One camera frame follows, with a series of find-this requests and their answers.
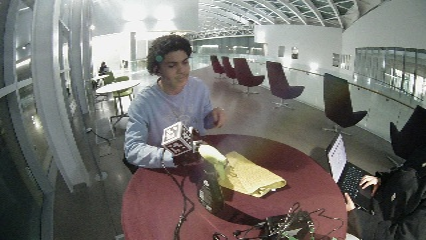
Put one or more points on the dark bottle with yellow top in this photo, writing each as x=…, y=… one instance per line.
x=211, y=186

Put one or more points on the white cube of black markers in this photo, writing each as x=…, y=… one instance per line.
x=176, y=138

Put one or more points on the the person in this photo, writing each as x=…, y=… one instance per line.
x=155, y=113

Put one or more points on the purple swivel chair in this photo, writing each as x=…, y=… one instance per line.
x=247, y=74
x=218, y=65
x=228, y=67
x=280, y=81

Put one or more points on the folded yellow towel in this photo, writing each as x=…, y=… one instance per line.
x=254, y=176

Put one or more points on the green chair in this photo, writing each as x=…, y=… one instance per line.
x=108, y=78
x=123, y=90

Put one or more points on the white round table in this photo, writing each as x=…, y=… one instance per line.
x=118, y=86

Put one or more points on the green round hair clip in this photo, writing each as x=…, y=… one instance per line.
x=159, y=58

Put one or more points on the black swivel chair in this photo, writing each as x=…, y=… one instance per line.
x=340, y=103

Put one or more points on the white slanted column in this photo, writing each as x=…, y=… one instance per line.
x=58, y=100

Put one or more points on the black laptop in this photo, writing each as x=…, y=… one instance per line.
x=348, y=175

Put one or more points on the wall picture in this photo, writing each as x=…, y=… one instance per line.
x=345, y=61
x=295, y=52
x=282, y=51
x=336, y=60

